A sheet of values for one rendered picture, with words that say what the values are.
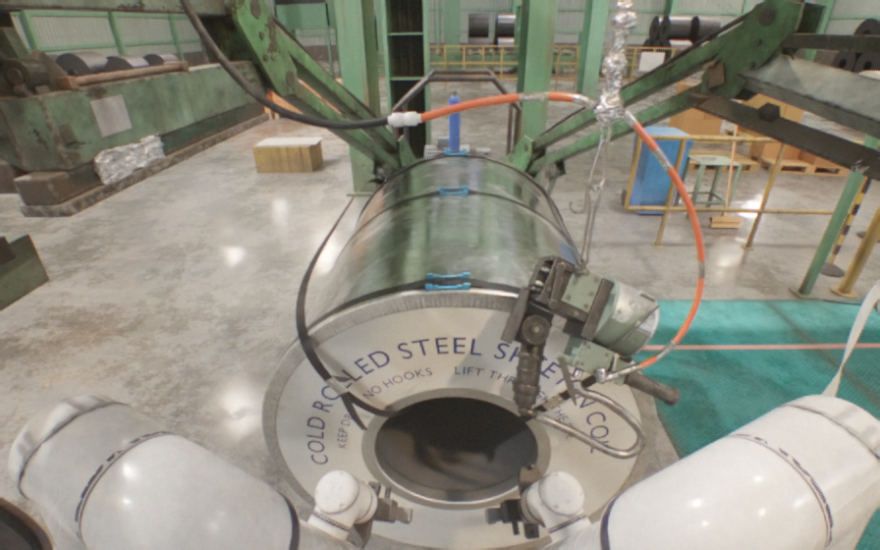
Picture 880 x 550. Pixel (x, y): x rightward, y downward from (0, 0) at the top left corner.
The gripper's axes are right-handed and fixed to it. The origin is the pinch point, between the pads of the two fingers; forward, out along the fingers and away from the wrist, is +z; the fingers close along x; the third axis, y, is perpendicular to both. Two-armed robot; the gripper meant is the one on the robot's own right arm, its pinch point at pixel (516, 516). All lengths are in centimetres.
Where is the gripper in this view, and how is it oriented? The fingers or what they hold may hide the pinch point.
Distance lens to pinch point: 130.4
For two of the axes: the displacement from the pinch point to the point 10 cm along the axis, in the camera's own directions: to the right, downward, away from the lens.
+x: 9.8, 0.2, 1.8
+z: -1.5, 6.0, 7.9
